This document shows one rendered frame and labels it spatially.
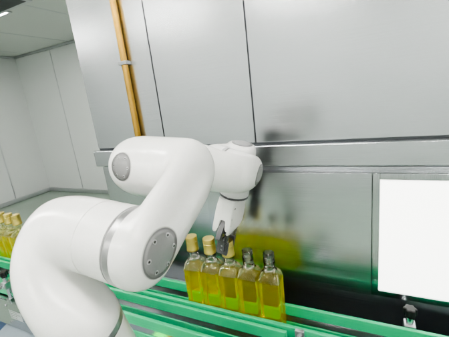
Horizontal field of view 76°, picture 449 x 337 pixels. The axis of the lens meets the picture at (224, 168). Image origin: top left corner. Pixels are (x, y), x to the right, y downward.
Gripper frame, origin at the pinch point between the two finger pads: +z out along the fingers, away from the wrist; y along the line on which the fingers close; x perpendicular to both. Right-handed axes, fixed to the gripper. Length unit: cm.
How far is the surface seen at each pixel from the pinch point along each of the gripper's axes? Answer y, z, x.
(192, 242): 1.2, 3.0, -9.6
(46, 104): -304, 80, -519
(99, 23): -14, -52, -61
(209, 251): 1.5, 3.6, -3.9
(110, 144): -14, -11, -57
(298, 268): -12.1, 7.6, 19.3
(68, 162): -304, 184, -467
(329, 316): -3.4, 11.8, 30.2
